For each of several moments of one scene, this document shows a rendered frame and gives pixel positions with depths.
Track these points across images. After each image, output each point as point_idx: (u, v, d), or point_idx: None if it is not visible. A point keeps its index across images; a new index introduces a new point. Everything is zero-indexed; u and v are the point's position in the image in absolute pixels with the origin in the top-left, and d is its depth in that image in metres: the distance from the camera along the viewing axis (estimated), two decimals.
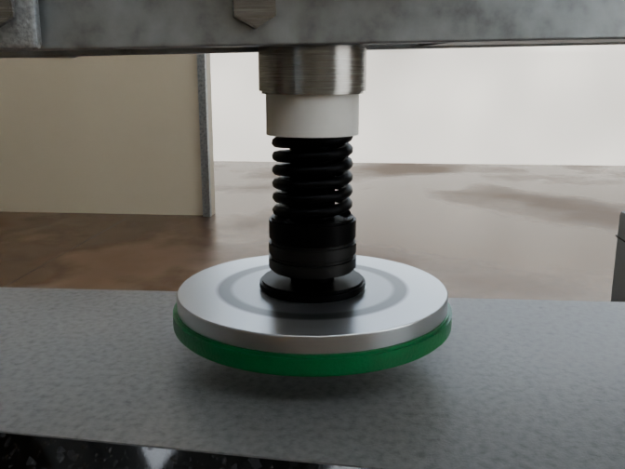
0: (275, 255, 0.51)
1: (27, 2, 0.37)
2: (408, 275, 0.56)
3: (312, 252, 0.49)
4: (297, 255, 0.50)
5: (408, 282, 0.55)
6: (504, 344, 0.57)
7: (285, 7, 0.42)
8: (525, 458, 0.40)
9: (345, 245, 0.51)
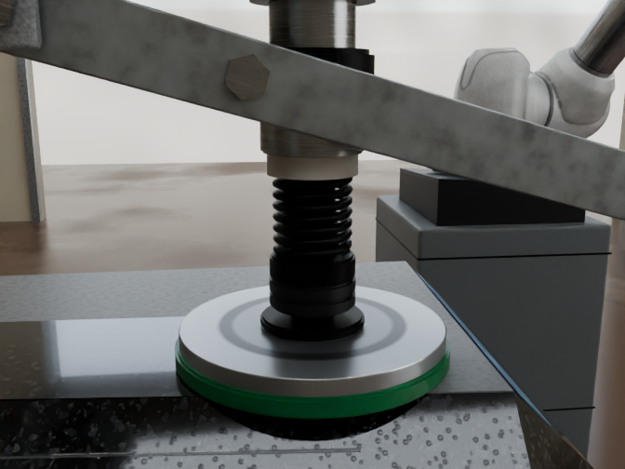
0: (276, 293, 0.52)
1: (27, 2, 0.37)
2: (210, 340, 0.50)
3: (312, 291, 0.50)
4: (297, 294, 0.50)
5: (214, 330, 0.52)
6: (158, 303, 0.67)
7: (275, 89, 0.43)
8: (105, 381, 0.50)
9: (345, 283, 0.51)
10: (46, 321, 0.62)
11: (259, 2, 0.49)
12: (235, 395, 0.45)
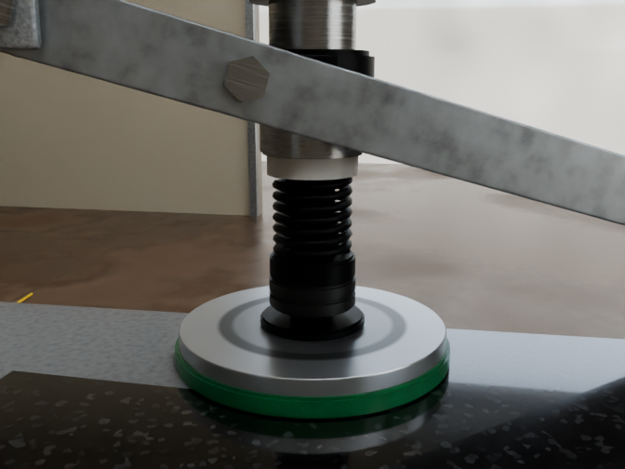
0: (276, 293, 0.52)
1: (27, 2, 0.37)
2: (392, 301, 0.59)
3: (312, 291, 0.50)
4: (297, 294, 0.50)
5: (397, 309, 0.57)
6: (438, 388, 0.49)
7: (274, 91, 0.43)
8: None
9: (345, 283, 0.51)
10: None
11: (259, 2, 0.49)
12: None
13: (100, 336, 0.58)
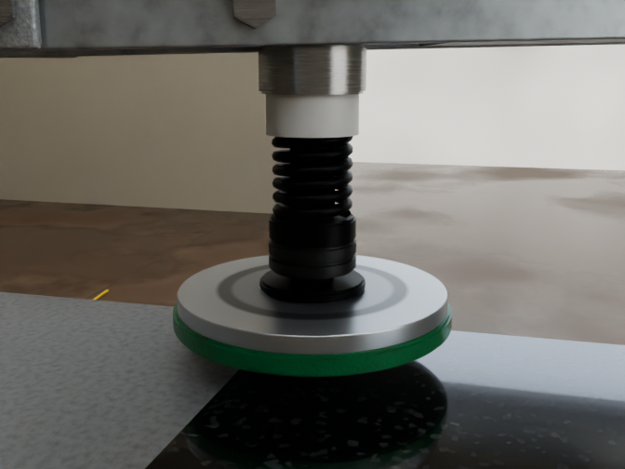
0: (275, 255, 0.51)
1: (27, 2, 0.37)
2: (210, 303, 0.49)
3: (312, 252, 0.49)
4: (297, 255, 0.50)
5: (213, 295, 0.51)
6: None
7: (285, 7, 0.42)
8: None
9: (345, 245, 0.51)
10: (549, 428, 0.43)
11: None
12: (238, 355, 0.44)
13: None
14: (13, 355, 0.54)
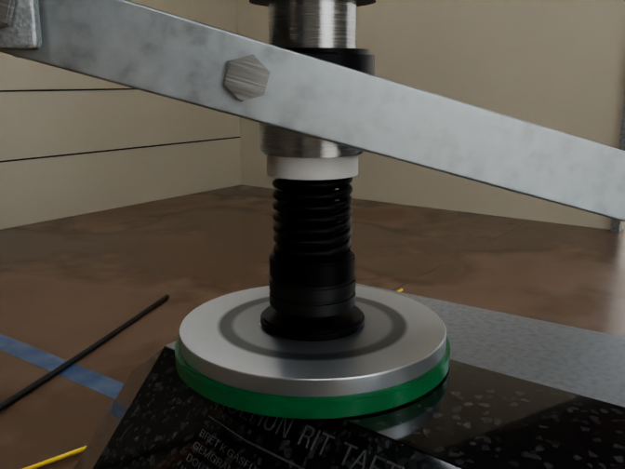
0: (276, 293, 0.52)
1: (27, 2, 0.37)
2: (225, 351, 0.48)
3: (312, 291, 0.50)
4: (297, 294, 0.50)
5: (221, 341, 0.50)
6: None
7: (274, 89, 0.43)
8: None
9: (345, 283, 0.51)
10: None
11: (259, 2, 0.49)
12: (277, 403, 0.44)
13: None
14: (618, 408, 0.46)
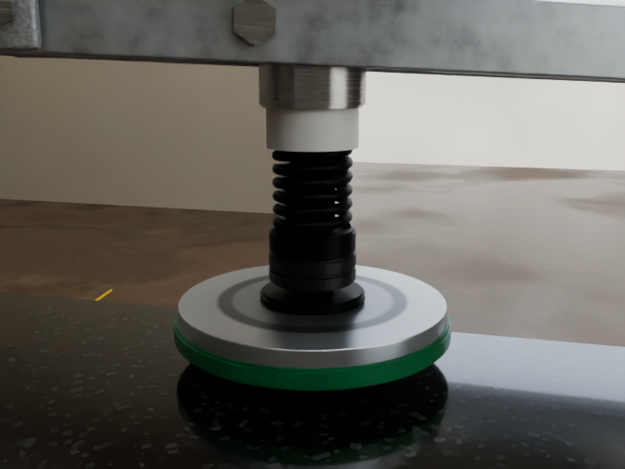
0: (276, 268, 0.51)
1: (27, 2, 0.37)
2: None
3: (312, 265, 0.50)
4: (297, 268, 0.50)
5: (362, 274, 0.60)
6: None
7: (285, 27, 0.43)
8: None
9: (345, 258, 0.51)
10: (553, 432, 0.43)
11: None
12: None
13: None
14: (15, 356, 0.54)
